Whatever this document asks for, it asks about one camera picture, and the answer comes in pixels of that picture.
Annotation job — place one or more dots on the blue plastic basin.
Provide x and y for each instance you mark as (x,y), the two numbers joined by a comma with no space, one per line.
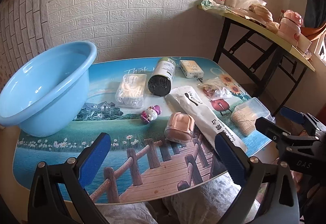
(51,101)

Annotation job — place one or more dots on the dark cylindrical canister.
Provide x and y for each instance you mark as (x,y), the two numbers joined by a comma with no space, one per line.
(161,76)

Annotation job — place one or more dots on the small pale yellow box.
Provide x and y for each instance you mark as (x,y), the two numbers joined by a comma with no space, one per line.
(191,68)

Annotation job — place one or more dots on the clear box of toothpicks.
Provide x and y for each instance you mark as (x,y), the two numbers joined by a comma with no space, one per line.
(248,115)

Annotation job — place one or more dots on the pink cat figurine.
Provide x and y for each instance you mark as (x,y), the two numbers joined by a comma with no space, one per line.
(150,115)

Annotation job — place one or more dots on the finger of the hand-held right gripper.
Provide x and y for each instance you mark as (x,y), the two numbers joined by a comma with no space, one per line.
(293,115)
(270,129)

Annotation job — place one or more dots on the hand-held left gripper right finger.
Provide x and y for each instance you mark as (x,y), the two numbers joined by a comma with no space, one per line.
(229,157)

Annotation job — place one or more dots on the white paper spoon packet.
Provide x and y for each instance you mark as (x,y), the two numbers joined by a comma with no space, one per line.
(201,112)

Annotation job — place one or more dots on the yellow folding table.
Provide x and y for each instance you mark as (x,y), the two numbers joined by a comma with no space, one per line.
(280,35)

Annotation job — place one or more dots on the white box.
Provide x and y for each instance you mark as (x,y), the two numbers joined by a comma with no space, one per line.
(303,42)

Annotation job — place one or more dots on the clear box of floss picks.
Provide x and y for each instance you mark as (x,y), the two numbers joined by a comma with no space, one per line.
(130,90)

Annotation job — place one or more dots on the green plastic bag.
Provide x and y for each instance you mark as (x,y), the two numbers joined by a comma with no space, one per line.
(210,4)

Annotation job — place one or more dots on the grey cloth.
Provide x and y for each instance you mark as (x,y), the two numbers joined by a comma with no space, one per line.
(203,201)

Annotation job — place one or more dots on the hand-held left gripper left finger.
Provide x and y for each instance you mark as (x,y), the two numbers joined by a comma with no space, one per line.
(95,160)

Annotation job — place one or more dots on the pink earbud case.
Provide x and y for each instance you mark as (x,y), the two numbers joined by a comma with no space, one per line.
(179,127)

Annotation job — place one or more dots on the clear snack packet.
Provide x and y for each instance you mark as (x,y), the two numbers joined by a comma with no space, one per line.
(212,87)

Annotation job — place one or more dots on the plastic bag of bread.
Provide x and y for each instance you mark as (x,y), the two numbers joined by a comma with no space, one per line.
(259,9)

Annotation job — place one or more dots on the pink lidded jar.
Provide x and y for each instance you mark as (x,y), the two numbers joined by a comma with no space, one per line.
(290,26)

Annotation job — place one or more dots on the red capped bottle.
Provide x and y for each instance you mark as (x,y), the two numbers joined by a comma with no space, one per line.
(282,15)

